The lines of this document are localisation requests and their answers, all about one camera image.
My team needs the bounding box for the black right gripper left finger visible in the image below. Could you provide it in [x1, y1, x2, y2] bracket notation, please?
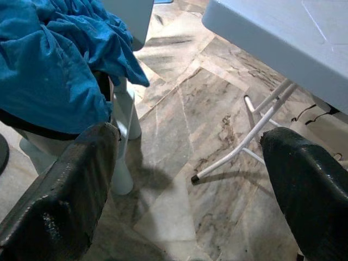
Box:
[0, 121, 121, 261]

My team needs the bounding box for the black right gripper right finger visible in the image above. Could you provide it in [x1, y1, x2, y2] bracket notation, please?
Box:
[259, 127, 348, 261]

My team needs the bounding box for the blue shirt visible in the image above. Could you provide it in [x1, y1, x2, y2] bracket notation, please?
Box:
[0, 0, 151, 136]

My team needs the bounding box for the white round-legged plastic stool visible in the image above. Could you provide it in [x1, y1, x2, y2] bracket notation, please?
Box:
[100, 0, 155, 196]

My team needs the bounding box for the black round base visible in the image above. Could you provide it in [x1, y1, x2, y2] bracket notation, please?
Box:
[0, 134, 10, 172]

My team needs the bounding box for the white folding table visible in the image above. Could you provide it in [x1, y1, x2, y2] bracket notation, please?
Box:
[190, 0, 348, 185]

